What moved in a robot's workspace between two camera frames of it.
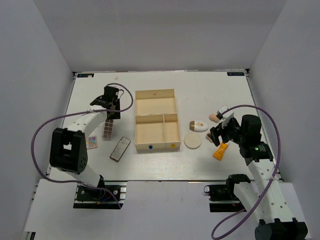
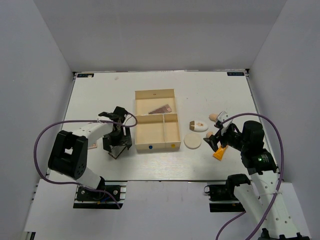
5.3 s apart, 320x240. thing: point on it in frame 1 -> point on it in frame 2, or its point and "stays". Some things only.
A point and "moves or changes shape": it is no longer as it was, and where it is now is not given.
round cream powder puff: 192,141 stays
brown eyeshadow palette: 106,135 moves or changes shape
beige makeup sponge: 213,117 stays
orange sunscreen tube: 218,154 stays
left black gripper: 117,115 -> 125,140
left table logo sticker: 85,75 stays
